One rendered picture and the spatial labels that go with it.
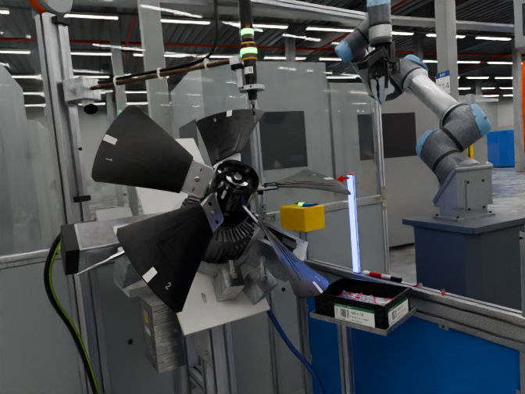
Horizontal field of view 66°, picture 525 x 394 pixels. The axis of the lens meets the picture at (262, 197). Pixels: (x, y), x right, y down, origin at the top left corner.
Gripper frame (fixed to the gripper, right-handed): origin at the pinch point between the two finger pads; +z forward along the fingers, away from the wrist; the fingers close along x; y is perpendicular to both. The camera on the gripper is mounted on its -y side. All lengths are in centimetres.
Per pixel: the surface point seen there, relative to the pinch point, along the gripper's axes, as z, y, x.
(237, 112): 1.2, -45.6, 18.1
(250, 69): -8, -51, -1
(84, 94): -9, -86, 45
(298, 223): 42, -19, 26
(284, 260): 41, -58, -20
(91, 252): 36, -95, 7
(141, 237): 31, -88, -12
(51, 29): -32, -93, 55
